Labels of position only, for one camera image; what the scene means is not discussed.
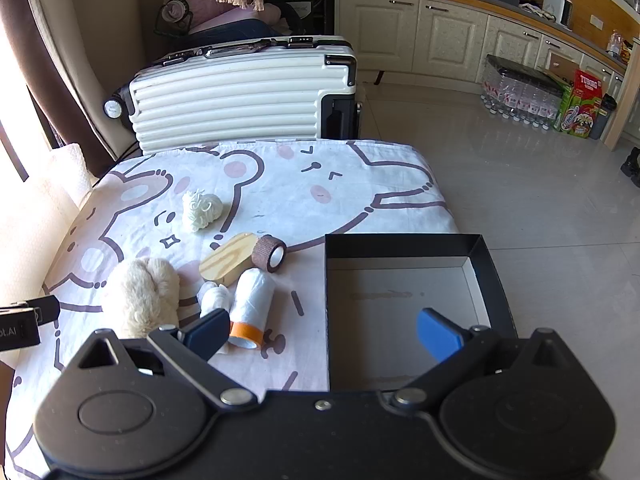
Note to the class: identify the brown curtain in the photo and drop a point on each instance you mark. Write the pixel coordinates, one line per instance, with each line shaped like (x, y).
(55, 85)

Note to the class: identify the cream plush toy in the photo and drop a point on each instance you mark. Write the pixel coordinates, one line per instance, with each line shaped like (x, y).
(140, 297)

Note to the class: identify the pack of water bottles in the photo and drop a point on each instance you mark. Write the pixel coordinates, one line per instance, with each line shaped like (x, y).
(520, 90)

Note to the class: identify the white trash bag roll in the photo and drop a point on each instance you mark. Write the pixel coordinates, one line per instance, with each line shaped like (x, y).
(255, 300)

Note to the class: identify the black cardboard box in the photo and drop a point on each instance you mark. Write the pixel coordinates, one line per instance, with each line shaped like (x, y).
(400, 310)

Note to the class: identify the oval wooden box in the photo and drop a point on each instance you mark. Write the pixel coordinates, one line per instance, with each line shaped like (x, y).
(227, 260)

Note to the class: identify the white gauze bundle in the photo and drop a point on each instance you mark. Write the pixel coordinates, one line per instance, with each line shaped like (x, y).
(215, 299)

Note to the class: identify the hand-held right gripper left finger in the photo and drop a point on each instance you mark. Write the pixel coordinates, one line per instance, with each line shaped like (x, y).
(207, 334)

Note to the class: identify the black shoes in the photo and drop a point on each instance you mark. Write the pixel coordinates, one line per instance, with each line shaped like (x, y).
(632, 162)

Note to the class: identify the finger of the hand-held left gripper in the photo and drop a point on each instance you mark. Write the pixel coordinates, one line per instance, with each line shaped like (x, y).
(48, 310)

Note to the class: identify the brown cardboard box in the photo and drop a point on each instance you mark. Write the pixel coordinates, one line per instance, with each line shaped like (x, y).
(562, 65)

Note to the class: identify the small desk fan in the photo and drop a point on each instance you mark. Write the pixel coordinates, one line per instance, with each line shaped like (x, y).
(172, 15)

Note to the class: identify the snack packet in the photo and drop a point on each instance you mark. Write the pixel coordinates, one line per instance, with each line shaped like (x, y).
(617, 45)

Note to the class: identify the red green snack box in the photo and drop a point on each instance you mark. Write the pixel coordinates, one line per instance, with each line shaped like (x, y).
(582, 110)

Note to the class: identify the white yarn ball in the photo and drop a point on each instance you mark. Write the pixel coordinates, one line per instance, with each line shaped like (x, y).
(200, 210)

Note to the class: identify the cartoon bear printed bedsheet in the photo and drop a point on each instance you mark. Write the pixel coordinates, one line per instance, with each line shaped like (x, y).
(310, 190)

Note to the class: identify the wooden table leg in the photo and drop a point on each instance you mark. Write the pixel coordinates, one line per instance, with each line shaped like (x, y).
(625, 95)

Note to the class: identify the brown bandage roll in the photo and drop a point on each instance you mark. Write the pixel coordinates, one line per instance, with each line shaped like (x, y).
(267, 255)

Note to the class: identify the white ribbed suitcase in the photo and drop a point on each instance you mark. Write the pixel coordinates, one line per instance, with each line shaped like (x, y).
(225, 105)

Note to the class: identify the white toaster appliance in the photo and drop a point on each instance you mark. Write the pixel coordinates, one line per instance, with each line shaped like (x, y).
(556, 7)

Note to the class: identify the cream cabinet row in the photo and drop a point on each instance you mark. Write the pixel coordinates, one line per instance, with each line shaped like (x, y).
(450, 35)

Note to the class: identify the dark blue bag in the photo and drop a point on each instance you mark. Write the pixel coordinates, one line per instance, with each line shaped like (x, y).
(235, 30)

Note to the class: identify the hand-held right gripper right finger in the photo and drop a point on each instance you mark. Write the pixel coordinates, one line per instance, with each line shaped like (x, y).
(440, 336)

